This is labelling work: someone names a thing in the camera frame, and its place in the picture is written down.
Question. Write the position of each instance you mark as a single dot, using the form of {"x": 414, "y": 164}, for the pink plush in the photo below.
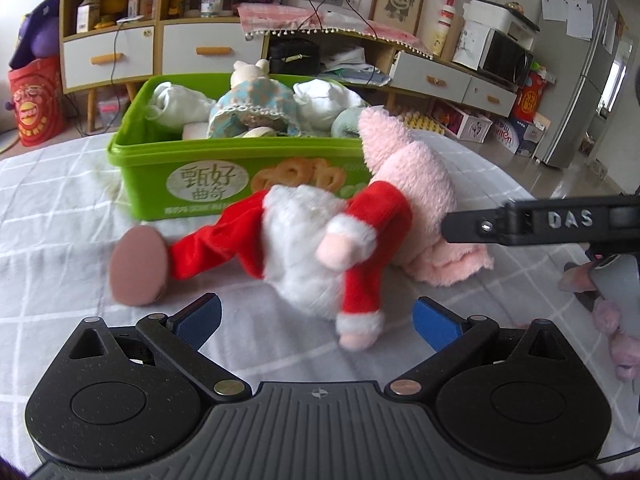
{"x": 415, "y": 180}

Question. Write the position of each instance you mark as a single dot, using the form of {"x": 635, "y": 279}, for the green plastic box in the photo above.
{"x": 145, "y": 180}

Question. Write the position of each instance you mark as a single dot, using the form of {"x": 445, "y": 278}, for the white microwave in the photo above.
{"x": 500, "y": 57}

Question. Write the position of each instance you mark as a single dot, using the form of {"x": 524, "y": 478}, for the red and white box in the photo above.
{"x": 460, "y": 122}

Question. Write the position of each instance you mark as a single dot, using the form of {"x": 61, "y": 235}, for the purple plush toy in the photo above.
{"x": 37, "y": 30}

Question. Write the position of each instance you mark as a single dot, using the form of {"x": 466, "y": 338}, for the white carton on shelf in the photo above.
{"x": 87, "y": 15}

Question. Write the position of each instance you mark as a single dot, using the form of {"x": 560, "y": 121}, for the pink fringed cloth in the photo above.
{"x": 330, "y": 22}

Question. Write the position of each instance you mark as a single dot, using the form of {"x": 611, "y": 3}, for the low wooden cabinet white drawers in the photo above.
{"x": 450, "y": 77}

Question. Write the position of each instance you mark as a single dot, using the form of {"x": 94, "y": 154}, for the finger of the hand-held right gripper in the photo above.
{"x": 470, "y": 225}

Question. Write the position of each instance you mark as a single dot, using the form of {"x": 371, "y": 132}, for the blue and white box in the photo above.
{"x": 520, "y": 136}

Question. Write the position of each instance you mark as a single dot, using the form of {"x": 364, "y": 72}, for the black bag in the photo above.
{"x": 294, "y": 56}

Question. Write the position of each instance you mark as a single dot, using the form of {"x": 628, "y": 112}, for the white cloth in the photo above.
{"x": 320, "y": 100}
{"x": 175, "y": 102}

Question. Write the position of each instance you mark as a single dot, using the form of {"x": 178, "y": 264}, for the grey checked blanket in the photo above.
{"x": 60, "y": 210}

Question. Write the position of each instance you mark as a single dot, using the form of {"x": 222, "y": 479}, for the pile of folded cloths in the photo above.
{"x": 350, "y": 65}

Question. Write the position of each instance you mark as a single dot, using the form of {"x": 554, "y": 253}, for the yellow egg tray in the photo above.
{"x": 424, "y": 122}

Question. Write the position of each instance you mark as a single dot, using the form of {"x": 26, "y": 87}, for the tall wooden cabinet white drawers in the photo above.
{"x": 125, "y": 55}

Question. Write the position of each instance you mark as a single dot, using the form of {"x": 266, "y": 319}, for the white box on microwave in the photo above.
{"x": 500, "y": 15}

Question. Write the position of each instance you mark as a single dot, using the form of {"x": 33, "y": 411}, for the silver refrigerator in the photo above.
{"x": 575, "y": 70}

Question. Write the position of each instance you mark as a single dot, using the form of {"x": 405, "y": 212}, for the red gift box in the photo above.
{"x": 531, "y": 97}

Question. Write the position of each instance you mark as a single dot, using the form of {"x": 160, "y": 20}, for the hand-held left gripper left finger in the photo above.
{"x": 200, "y": 317}

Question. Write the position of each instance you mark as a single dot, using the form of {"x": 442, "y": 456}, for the beige rabbit plush blue dress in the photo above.
{"x": 260, "y": 100}

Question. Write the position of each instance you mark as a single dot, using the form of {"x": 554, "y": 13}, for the white mug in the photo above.
{"x": 212, "y": 7}

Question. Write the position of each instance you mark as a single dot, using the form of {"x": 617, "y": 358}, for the red printed bag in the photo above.
{"x": 35, "y": 105}

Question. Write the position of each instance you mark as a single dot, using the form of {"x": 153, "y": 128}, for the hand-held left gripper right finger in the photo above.
{"x": 440, "y": 325}

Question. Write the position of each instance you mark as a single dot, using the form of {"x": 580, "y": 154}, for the person's right hand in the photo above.
{"x": 607, "y": 320}

